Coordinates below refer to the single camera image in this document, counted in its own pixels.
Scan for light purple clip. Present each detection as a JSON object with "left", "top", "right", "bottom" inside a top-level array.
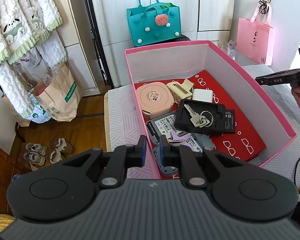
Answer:
[{"left": 166, "top": 131, "right": 192, "bottom": 145}]

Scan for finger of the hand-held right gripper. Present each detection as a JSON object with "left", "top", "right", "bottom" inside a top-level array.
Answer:
[{"left": 255, "top": 74, "right": 272, "bottom": 85}]

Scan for white plastic bag purple print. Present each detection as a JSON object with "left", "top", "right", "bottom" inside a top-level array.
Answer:
[{"left": 14, "top": 47, "right": 44, "bottom": 80}]

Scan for pink rounded square case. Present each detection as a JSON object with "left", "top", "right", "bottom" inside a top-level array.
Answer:
[{"left": 136, "top": 82, "right": 177, "bottom": 119}]

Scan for plain brown paper bag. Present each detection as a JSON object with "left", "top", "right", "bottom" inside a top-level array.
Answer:
[{"left": 1, "top": 94, "right": 30, "bottom": 127}]

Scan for brown paper bag green label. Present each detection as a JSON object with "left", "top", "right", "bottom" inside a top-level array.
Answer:
[{"left": 32, "top": 62, "right": 82, "bottom": 122}]

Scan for grey sneaker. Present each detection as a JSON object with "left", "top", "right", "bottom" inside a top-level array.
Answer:
[
  {"left": 25, "top": 142, "right": 47, "bottom": 155},
  {"left": 25, "top": 151, "right": 46, "bottom": 167}
]

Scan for black silicone case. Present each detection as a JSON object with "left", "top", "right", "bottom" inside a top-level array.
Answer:
[{"left": 174, "top": 99, "right": 227, "bottom": 137}]

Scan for white charger block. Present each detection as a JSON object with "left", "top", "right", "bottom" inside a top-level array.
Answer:
[{"left": 192, "top": 88, "right": 213, "bottom": 103}]

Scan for black cord bundle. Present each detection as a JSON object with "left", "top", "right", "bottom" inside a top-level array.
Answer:
[{"left": 258, "top": 0, "right": 270, "bottom": 14}]

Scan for pink tote bag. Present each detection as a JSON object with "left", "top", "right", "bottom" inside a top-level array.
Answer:
[{"left": 237, "top": 4, "right": 275, "bottom": 65}]

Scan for beige wooden cabinet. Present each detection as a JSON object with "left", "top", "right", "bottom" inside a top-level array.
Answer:
[{"left": 56, "top": 0, "right": 100, "bottom": 98}]

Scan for hanging white green towels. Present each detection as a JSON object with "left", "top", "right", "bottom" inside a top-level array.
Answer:
[{"left": 0, "top": 0, "right": 68, "bottom": 119}]

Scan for grey labelled device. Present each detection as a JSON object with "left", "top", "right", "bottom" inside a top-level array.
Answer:
[
  {"left": 153, "top": 132, "right": 215, "bottom": 177},
  {"left": 145, "top": 112, "right": 180, "bottom": 145}
]

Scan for black labelled device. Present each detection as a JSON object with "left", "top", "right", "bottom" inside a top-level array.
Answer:
[{"left": 216, "top": 106, "right": 237, "bottom": 137}]

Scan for yellow striped cloth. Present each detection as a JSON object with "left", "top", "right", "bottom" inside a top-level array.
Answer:
[{"left": 0, "top": 214, "right": 15, "bottom": 229}]

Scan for brown fleece slipper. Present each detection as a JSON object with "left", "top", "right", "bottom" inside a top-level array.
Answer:
[
  {"left": 49, "top": 137, "right": 74, "bottom": 154},
  {"left": 49, "top": 150, "right": 63, "bottom": 164}
]

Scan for cream hair claw clip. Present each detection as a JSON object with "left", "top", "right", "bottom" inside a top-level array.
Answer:
[{"left": 166, "top": 79, "right": 193, "bottom": 100}]

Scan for pink cardboard box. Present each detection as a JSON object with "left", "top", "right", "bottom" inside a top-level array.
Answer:
[{"left": 124, "top": 40, "right": 297, "bottom": 180}]

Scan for teal felt handbag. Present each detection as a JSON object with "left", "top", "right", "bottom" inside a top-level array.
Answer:
[{"left": 126, "top": 0, "right": 182, "bottom": 47}]

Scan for red printed box liner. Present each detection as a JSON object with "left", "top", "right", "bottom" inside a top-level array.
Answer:
[{"left": 137, "top": 70, "right": 267, "bottom": 162}]

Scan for clear plastic bag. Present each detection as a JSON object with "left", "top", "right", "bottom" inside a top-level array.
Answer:
[{"left": 42, "top": 66, "right": 63, "bottom": 85}]

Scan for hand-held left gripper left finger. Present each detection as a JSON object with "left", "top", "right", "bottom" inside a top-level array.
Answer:
[{"left": 62, "top": 135, "right": 147, "bottom": 189}]

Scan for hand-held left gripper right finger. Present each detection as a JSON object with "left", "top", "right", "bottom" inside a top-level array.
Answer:
[{"left": 159, "top": 135, "right": 244, "bottom": 189}]

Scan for white plastic bag green print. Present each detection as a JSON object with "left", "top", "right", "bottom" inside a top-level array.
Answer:
[{"left": 25, "top": 96, "right": 52, "bottom": 123}]

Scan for silver key bunch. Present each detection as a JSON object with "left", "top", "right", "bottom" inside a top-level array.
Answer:
[{"left": 184, "top": 104, "right": 213, "bottom": 128}]

